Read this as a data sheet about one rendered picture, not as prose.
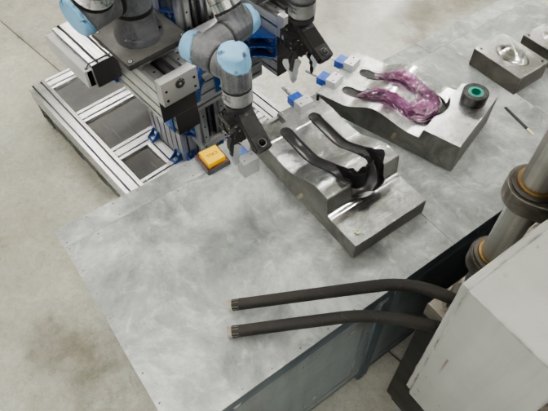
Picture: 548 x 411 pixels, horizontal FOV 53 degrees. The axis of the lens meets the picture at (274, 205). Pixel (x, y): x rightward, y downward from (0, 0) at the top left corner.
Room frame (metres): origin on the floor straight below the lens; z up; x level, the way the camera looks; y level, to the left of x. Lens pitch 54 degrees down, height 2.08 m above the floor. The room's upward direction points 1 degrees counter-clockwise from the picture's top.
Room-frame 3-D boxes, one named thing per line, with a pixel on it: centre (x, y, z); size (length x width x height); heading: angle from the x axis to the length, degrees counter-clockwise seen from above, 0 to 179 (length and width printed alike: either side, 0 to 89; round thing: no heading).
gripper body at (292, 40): (1.29, -0.08, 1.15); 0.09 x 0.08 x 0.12; 35
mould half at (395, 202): (1.04, -0.18, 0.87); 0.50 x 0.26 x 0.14; 35
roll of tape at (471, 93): (1.25, -0.62, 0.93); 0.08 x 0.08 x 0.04
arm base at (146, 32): (1.44, 0.41, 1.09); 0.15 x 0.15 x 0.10
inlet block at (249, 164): (1.03, 0.10, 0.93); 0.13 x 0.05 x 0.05; 35
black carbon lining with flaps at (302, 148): (1.06, -0.18, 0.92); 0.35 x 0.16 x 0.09; 35
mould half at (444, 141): (1.31, -0.42, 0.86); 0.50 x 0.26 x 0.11; 52
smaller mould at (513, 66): (1.52, -0.83, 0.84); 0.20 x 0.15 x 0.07; 35
